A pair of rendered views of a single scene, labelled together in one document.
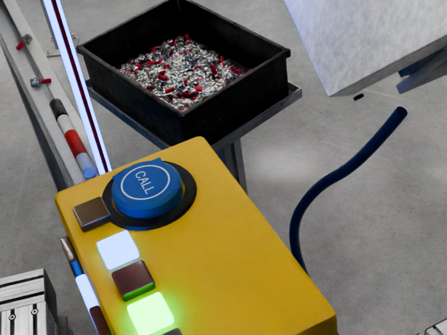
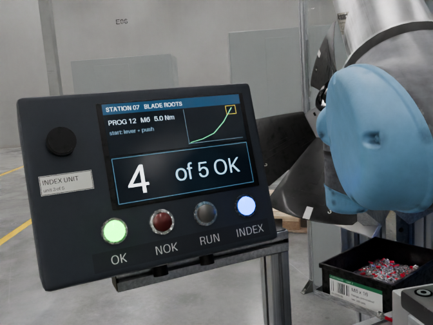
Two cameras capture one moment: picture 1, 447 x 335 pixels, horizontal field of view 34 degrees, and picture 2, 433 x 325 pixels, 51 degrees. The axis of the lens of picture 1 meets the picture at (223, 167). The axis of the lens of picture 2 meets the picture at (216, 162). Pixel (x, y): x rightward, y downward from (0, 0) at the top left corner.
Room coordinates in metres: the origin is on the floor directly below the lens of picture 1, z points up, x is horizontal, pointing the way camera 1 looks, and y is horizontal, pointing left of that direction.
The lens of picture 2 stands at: (1.16, 0.89, 1.25)
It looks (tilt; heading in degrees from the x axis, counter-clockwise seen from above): 9 degrees down; 265
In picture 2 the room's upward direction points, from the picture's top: 4 degrees counter-clockwise
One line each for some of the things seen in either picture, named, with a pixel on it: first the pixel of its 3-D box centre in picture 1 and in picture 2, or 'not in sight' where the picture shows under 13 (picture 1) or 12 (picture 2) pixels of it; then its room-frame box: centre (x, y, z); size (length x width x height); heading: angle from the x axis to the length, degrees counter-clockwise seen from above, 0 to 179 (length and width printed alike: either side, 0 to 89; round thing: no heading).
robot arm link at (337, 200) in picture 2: not in sight; (356, 179); (0.85, 0.14, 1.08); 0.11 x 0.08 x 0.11; 168
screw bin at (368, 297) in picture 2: (183, 71); (383, 273); (0.75, 0.03, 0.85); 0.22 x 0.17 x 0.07; 35
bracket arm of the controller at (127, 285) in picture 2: not in sight; (205, 255); (1.13, 0.34, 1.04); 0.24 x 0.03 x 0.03; 19
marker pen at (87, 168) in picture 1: (71, 135); not in sight; (0.63, 0.16, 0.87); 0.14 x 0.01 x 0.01; 19
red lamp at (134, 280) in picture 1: (133, 280); not in sight; (0.24, 0.05, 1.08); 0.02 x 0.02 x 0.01; 19
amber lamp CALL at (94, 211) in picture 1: (92, 214); not in sight; (0.29, 0.08, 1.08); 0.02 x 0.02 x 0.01; 19
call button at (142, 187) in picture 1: (148, 190); not in sight; (0.30, 0.04, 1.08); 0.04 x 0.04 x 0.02
